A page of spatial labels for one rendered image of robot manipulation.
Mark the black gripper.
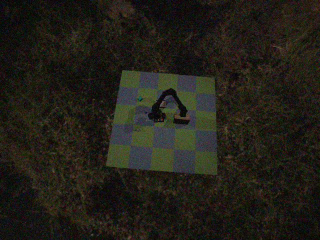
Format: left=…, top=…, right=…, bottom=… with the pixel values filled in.
left=154, top=113, right=166, bottom=119

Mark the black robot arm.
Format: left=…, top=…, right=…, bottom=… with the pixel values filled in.
left=148, top=88, right=188, bottom=120

